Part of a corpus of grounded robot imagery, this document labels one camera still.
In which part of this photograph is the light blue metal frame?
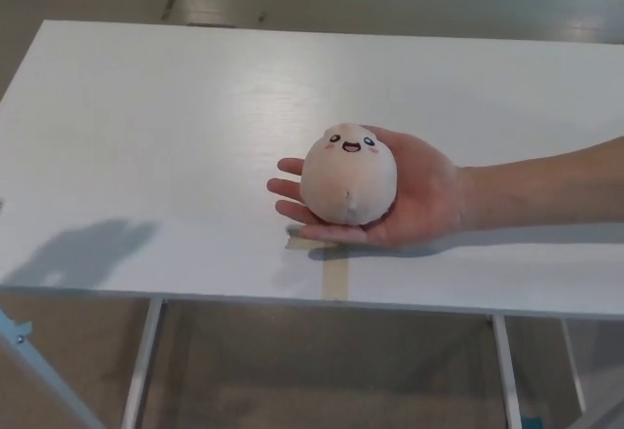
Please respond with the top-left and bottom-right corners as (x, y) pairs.
(0, 305), (101, 429)

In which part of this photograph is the person's bare forearm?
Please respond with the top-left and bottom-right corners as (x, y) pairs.
(460, 136), (624, 233)

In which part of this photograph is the thin white table leg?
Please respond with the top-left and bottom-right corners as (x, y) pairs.
(560, 319), (588, 413)

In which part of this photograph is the horizontal beige tape strip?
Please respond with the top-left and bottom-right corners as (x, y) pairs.
(284, 225), (343, 251)

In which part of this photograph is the person's bare hand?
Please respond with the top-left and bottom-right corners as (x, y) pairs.
(266, 129), (477, 249)

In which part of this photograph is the white metal table leg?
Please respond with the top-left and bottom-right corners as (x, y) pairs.
(490, 314), (525, 429)
(119, 297), (165, 429)

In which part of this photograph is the pink dumpling plush toy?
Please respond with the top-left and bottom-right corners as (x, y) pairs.
(298, 124), (402, 228)

